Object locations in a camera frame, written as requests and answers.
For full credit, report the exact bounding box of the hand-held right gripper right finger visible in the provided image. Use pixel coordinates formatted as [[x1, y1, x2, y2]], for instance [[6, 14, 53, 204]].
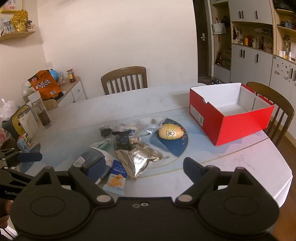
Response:
[[174, 157, 253, 207]]

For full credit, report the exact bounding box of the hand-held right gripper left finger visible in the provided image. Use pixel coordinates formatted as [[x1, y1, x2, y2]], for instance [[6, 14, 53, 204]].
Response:
[[35, 156, 115, 206]]

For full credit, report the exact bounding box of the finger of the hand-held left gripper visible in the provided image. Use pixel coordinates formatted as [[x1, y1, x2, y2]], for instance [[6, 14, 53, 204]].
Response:
[[0, 148, 43, 168], [0, 168, 35, 186]]

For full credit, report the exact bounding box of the dark blue white packet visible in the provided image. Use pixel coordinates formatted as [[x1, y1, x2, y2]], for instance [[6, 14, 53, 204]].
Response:
[[72, 147, 111, 184]]

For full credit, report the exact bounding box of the light blue white snack packet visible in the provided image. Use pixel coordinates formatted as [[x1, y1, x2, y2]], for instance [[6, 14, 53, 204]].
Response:
[[103, 159, 127, 195]]

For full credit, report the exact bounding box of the green tube packet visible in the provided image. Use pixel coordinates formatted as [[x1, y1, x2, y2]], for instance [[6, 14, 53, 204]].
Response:
[[90, 138, 112, 150]]

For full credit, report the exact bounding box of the silver foil snack packet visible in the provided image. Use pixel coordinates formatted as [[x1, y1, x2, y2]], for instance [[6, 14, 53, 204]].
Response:
[[126, 138, 163, 171], [115, 149, 144, 181]]

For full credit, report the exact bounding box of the clear packet of black granules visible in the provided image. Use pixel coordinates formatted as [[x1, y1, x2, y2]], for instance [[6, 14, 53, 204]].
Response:
[[99, 125, 113, 137]]

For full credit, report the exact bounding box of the black seaweed packet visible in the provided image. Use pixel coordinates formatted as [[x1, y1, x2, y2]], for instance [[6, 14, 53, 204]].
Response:
[[112, 130, 131, 151]]

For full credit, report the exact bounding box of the yellow egg-shaped toy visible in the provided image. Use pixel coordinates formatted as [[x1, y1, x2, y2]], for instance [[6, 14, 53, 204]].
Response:
[[158, 123, 185, 141]]

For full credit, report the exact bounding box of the clear blueberry bread packet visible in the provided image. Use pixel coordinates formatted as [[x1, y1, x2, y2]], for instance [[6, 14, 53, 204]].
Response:
[[126, 125, 140, 138]]

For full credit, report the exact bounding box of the white packet with orange picture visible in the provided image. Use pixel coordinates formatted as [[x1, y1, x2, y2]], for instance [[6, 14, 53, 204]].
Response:
[[138, 119, 164, 138]]

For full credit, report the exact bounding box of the red cardboard box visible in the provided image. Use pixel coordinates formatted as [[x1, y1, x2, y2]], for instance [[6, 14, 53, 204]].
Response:
[[189, 83, 275, 147]]

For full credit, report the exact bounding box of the rubik's cube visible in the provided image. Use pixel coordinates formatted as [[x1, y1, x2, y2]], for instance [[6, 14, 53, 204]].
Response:
[[17, 132, 34, 152]]

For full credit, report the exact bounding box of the black yellow device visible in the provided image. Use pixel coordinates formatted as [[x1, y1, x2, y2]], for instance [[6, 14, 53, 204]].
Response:
[[2, 105, 27, 139]]

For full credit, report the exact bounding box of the clear bottle with dark contents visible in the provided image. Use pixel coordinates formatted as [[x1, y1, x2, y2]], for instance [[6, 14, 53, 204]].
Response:
[[28, 91, 52, 129]]

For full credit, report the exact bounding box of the clear plastic bag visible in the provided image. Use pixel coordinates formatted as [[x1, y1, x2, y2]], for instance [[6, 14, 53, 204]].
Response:
[[0, 98, 18, 121]]

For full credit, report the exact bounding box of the small wooden box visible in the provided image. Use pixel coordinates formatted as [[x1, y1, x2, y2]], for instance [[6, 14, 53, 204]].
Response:
[[43, 99, 59, 111]]

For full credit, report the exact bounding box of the orange snack bag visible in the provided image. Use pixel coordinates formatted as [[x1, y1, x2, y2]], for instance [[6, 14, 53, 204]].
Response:
[[27, 70, 63, 100]]

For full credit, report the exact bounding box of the white side cabinet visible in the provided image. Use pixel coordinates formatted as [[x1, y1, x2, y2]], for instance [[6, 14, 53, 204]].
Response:
[[43, 76, 87, 105]]

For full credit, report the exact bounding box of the wooden slat-back chair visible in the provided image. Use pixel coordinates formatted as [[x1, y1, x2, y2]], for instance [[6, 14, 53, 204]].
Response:
[[101, 66, 148, 95], [245, 82, 295, 145]]

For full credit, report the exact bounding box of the dark brown door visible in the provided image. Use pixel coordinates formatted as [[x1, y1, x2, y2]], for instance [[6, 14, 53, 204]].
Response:
[[193, 0, 212, 82]]

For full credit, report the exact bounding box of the white fridge with magnets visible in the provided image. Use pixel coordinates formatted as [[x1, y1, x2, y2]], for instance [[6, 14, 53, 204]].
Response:
[[269, 55, 296, 87]]

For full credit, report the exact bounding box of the golden ornament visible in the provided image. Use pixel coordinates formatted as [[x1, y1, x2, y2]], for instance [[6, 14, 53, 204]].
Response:
[[11, 9, 29, 32]]

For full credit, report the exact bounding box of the grey tote bag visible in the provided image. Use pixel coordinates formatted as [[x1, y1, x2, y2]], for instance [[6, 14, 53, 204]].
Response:
[[211, 17, 226, 35]]

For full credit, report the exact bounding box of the framed picture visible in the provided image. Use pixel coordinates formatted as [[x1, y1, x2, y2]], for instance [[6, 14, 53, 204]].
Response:
[[0, 0, 23, 14]]

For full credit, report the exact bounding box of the grey wooden wall cabinet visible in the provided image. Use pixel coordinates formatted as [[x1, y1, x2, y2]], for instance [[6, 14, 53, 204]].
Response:
[[209, 0, 296, 93]]

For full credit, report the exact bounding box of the wooden wall shelf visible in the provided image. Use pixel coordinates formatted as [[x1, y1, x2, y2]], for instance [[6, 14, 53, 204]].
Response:
[[0, 30, 36, 42]]

